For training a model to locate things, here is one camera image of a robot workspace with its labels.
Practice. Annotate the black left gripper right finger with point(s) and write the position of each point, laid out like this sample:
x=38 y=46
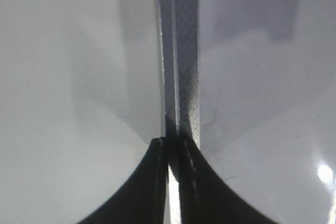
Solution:
x=204 y=197

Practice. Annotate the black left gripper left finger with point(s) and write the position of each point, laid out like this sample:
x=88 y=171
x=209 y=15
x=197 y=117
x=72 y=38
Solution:
x=141 y=199

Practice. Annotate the white aluminium-framed whiteboard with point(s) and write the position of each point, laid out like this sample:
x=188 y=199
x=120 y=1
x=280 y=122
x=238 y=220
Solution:
x=87 y=84

